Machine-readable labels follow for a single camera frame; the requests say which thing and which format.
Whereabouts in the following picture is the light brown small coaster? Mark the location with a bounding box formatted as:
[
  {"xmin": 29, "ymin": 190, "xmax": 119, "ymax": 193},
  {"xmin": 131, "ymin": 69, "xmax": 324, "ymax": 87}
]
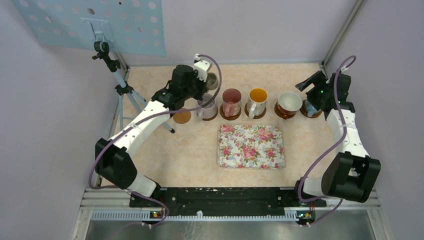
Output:
[{"xmin": 172, "ymin": 111, "xmax": 192, "ymax": 124}]

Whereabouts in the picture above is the white cup red handle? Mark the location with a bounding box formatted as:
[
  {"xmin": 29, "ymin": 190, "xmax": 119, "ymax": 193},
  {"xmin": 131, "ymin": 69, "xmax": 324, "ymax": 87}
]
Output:
[{"xmin": 277, "ymin": 91, "xmax": 303, "ymax": 111}]

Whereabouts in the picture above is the blue mug yellow inside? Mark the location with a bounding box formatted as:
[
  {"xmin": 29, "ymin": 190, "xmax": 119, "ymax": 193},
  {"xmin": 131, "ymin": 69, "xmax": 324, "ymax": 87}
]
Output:
[{"xmin": 305, "ymin": 99, "xmax": 321, "ymax": 118}]

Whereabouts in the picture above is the lilac mug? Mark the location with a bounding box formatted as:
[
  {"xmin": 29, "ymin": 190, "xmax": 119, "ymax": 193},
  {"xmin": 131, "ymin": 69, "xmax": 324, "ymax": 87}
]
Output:
[{"xmin": 196, "ymin": 93, "xmax": 218, "ymax": 121}]

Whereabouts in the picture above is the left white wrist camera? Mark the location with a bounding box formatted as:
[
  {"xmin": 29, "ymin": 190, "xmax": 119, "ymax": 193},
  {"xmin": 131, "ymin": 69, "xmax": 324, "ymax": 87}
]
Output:
[{"xmin": 193, "ymin": 54, "xmax": 212, "ymax": 82}]

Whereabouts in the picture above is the brown coaster one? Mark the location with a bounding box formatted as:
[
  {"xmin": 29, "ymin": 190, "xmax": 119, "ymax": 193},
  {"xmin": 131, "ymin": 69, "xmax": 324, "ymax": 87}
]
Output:
[{"xmin": 196, "ymin": 105, "xmax": 218, "ymax": 121}]

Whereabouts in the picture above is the small grey-green cup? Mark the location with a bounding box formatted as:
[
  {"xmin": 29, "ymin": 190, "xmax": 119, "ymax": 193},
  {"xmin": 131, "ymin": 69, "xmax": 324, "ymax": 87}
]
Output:
[{"xmin": 206, "ymin": 72, "xmax": 219, "ymax": 91}]

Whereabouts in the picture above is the glass mug orange inside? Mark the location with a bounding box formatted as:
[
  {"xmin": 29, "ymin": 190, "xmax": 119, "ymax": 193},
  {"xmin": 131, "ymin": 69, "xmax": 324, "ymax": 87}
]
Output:
[{"xmin": 245, "ymin": 88, "xmax": 268, "ymax": 119}]

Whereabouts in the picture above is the pink mug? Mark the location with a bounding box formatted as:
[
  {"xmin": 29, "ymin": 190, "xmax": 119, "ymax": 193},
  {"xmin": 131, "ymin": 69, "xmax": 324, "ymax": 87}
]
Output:
[{"xmin": 222, "ymin": 88, "xmax": 242, "ymax": 117}]

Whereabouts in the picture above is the aluminium frame rail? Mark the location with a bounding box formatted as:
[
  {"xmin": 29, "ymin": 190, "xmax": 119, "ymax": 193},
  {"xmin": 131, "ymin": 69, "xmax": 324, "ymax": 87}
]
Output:
[{"xmin": 72, "ymin": 187, "xmax": 394, "ymax": 240}]

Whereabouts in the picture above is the brown coaster three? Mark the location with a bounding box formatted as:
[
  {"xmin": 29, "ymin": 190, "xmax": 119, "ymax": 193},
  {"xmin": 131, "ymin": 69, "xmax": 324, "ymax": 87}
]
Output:
[{"xmin": 244, "ymin": 103, "xmax": 267, "ymax": 120}]

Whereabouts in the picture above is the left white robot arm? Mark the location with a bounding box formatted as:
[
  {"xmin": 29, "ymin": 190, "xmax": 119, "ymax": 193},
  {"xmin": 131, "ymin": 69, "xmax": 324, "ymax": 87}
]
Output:
[{"xmin": 93, "ymin": 60, "xmax": 212, "ymax": 207}]

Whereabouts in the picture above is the blue tripod stand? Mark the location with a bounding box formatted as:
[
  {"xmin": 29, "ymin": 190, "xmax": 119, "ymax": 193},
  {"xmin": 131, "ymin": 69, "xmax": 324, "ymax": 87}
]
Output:
[{"xmin": 91, "ymin": 40, "xmax": 176, "ymax": 134}]

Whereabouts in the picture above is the blue perforated board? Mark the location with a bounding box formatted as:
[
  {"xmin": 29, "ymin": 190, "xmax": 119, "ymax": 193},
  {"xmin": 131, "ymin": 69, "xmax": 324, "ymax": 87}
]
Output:
[{"xmin": 12, "ymin": 0, "xmax": 167, "ymax": 57}]

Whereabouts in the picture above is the floral tray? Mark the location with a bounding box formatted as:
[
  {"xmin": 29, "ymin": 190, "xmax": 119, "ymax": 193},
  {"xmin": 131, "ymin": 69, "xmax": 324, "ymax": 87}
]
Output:
[{"xmin": 216, "ymin": 124, "xmax": 286, "ymax": 170}]

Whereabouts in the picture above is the brown coaster two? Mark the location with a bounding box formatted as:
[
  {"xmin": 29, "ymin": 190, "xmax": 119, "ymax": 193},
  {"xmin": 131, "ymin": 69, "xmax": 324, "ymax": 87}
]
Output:
[{"xmin": 219, "ymin": 105, "xmax": 242, "ymax": 121}]

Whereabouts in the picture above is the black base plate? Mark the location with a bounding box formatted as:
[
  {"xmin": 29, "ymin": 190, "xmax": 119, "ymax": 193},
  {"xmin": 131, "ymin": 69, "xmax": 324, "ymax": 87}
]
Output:
[{"xmin": 128, "ymin": 187, "xmax": 328, "ymax": 218}]

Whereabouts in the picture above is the brown coaster six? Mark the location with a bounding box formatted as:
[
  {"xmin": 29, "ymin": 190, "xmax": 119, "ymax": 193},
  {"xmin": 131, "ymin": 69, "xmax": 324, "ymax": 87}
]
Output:
[{"xmin": 300, "ymin": 99, "xmax": 322, "ymax": 119}]

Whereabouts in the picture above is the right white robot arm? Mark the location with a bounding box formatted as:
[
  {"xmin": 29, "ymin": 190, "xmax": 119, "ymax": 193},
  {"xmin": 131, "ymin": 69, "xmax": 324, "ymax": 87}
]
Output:
[{"xmin": 293, "ymin": 70, "xmax": 381, "ymax": 206}]

